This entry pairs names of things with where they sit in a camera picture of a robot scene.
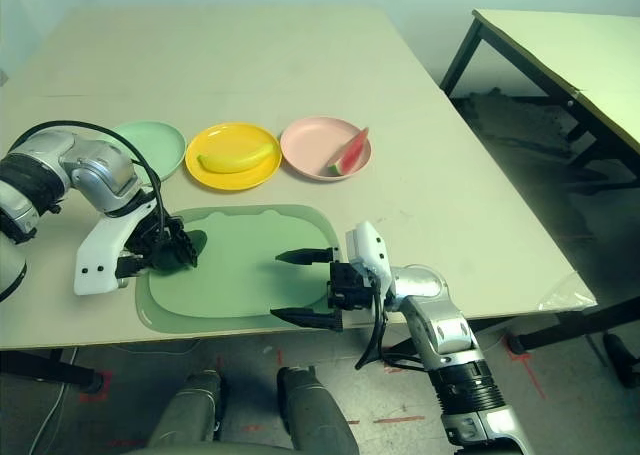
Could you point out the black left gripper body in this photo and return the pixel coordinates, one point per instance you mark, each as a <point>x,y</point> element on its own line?
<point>147,247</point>

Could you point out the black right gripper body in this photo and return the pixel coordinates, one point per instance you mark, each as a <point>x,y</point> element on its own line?
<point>350,287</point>

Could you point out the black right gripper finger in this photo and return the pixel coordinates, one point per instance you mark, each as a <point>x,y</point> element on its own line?
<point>315,320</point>
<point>307,256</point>

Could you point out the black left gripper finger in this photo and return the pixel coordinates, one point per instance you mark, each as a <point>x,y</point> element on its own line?
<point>184,245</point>

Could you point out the dark green toy avocado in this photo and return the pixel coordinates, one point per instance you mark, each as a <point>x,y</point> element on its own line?
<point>200,239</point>

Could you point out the yellow toy banana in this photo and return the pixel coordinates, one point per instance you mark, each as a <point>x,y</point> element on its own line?
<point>235,160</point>

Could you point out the red toy watermelon slice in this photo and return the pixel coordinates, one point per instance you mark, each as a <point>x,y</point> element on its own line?
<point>350,155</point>

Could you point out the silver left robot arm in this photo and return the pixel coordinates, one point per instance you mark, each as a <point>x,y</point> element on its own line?
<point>95,170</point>

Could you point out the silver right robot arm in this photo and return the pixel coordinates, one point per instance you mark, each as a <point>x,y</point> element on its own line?
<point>445,330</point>

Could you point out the green cutting board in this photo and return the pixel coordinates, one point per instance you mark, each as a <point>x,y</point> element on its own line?
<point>240,285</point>

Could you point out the yellow round plate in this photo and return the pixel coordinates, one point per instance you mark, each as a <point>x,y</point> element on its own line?
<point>235,180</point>

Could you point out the grey right robot leg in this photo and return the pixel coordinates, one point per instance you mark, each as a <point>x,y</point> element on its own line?
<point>315,410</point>

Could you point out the grey robot leg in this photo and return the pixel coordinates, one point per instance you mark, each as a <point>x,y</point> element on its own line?
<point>192,405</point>
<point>315,410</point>

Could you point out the red floor tape corner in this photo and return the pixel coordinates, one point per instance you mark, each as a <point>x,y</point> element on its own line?
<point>392,370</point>
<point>102,396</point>

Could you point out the mint green round plate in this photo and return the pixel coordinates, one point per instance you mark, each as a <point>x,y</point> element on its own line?
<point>160,142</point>

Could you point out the pink round plate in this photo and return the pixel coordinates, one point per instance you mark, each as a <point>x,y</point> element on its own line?
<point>310,145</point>

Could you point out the red floor tape strip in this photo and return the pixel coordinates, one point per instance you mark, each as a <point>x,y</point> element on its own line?
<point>400,419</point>

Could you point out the grey left robot leg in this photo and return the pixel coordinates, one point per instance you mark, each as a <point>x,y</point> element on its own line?
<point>192,405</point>

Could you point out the grey robot torso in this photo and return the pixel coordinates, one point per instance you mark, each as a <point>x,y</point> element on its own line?
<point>210,450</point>

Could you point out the clear plastic bag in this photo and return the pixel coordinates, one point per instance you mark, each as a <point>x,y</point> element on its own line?
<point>570,292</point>

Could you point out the side table with black legs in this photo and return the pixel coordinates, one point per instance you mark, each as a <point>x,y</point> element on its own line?
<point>575,50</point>

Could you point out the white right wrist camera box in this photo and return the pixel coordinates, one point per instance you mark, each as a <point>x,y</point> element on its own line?
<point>367,247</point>

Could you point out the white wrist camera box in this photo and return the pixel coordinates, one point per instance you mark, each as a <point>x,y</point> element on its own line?
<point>367,247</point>
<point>100,260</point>

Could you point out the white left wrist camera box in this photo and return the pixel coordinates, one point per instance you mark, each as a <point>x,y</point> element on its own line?
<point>100,260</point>

